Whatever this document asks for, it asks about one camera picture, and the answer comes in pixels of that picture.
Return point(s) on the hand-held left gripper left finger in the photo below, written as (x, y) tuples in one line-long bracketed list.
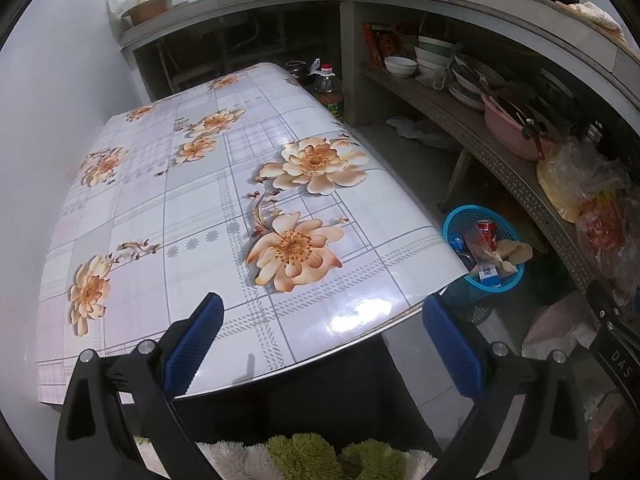
[(195, 340)]

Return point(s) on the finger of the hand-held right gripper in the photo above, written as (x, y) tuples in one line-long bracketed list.
[(605, 310)]

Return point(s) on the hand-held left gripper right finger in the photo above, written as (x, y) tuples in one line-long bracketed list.
[(452, 345)]

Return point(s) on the blue plastic basket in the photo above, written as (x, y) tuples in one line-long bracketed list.
[(500, 292)]

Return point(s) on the blue foil wrapper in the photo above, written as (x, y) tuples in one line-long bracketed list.
[(456, 241)]

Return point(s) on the red drink can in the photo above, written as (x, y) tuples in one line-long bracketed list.
[(485, 232)]

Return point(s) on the pink white plastic bag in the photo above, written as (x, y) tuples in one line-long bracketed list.
[(557, 322)]

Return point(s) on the clear bag with red contents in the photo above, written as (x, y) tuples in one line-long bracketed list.
[(605, 240)]

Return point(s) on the yellow plastic bag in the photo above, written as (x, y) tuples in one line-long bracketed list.
[(562, 185)]

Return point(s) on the fluffy green white garment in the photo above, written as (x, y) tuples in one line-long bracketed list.
[(300, 460)]

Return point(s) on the pink pot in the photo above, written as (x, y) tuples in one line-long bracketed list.
[(505, 130)]

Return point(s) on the white crumpled plastic bag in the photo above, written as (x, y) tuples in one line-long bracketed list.
[(417, 130)]

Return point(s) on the perforated grey shelf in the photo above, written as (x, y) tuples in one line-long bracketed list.
[(450, 120)]

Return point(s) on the cooking oil bottle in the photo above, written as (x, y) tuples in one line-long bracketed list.
[(330, 95)]

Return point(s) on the small white bowl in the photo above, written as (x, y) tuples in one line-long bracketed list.
[(400, 66)]

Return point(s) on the dark ceramic jar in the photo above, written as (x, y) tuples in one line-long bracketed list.
[(296, 71)]

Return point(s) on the stacked white bowls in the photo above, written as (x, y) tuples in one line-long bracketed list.
[(435, 52)]

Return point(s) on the beige cloth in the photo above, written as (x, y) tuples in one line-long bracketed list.
[(595, 14)]

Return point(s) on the red printed packet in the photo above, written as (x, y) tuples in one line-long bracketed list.
[(387, 42)]

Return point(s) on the metal basin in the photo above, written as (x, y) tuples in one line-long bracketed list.
[(147, 9)]

